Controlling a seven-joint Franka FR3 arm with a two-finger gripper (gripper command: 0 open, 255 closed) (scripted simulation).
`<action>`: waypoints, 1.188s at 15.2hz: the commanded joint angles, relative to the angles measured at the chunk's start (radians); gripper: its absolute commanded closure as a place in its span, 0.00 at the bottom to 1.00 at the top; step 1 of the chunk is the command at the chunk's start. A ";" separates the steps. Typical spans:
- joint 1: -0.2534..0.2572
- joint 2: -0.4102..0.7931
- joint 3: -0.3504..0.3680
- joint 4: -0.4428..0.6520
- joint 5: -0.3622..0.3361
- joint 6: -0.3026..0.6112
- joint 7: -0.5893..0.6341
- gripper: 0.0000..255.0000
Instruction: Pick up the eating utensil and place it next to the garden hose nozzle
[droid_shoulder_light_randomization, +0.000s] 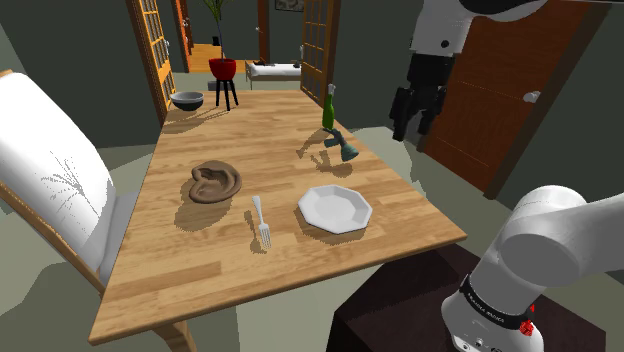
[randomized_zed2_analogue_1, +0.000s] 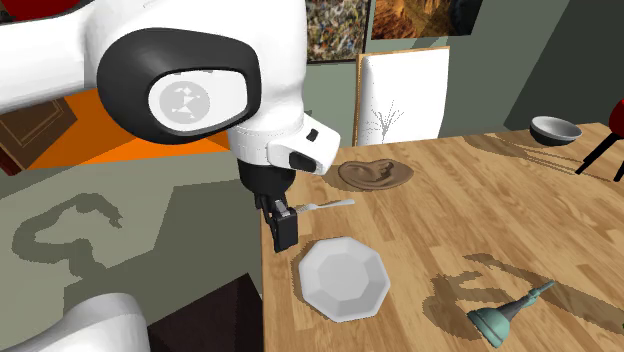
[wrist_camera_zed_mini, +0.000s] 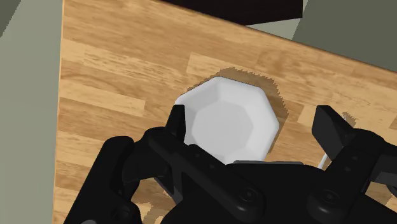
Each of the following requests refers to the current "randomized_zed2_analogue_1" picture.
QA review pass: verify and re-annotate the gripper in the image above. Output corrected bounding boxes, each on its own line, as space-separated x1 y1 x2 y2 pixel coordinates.
236 158 299 254

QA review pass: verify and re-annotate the white octagonal plate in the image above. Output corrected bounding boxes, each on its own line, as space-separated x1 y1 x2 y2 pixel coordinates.
297 236 392 323

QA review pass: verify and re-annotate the brown ear-shaped object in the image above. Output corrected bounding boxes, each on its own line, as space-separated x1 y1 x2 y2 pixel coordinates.
337 159 416 192

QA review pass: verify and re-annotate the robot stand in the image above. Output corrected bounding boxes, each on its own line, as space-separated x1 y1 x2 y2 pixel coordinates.
146 272 265 352

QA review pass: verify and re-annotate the white canvas with tree drawing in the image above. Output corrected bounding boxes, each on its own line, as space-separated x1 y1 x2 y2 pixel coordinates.
354 45 451 148

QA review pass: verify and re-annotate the orange rug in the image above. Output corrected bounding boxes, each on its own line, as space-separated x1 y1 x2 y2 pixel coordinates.
26 87 231 171

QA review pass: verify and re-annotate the teal statue figure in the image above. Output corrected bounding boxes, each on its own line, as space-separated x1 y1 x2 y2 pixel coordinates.
466 279 556 350

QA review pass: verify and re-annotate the brown panelled cabinet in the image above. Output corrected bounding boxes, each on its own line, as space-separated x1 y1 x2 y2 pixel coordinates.
0 96 80 177

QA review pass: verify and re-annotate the grey bowl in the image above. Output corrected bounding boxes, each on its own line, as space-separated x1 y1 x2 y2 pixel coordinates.
529 115 584 147

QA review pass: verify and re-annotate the red chair with black legs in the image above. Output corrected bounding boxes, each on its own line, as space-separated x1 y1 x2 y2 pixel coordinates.
574 98 624 183

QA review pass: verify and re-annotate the speckled wall picture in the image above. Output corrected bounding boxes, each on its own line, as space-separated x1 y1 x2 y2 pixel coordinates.
305 0 372 64

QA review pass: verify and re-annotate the orange landscape wall picture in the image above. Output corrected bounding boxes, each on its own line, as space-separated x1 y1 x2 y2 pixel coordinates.
370 0 484 41

